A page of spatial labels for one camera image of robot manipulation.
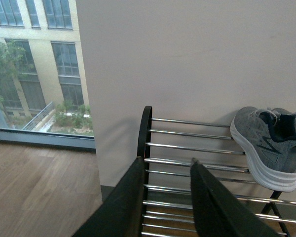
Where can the grey knit sneaker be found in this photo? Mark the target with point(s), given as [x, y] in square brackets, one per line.
[268, 138]

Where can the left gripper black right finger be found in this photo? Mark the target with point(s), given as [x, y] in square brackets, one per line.
[217, 212]

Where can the black metal shoe rack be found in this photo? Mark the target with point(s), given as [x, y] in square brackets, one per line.
[168, 145]

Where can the left floor window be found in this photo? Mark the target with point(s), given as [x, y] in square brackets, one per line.
[43, 91]

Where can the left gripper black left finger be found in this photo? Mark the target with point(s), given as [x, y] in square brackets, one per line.
[120, 215]

